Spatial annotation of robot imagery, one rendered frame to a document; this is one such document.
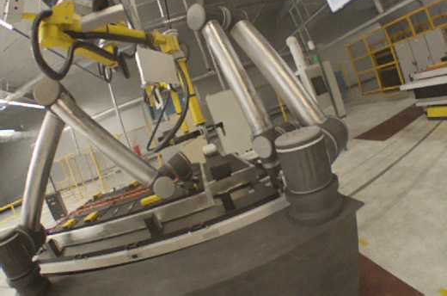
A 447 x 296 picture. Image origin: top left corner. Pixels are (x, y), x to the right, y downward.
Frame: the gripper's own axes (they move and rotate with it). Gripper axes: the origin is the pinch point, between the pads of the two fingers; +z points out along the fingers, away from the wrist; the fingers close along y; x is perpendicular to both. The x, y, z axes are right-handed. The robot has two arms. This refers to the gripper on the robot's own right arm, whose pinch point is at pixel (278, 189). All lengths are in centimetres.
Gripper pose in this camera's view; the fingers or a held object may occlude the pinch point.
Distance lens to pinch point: 131.5
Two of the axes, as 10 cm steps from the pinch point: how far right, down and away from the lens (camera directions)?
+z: 3.3, 9.4, 0.5
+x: 9.3, -3.3, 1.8
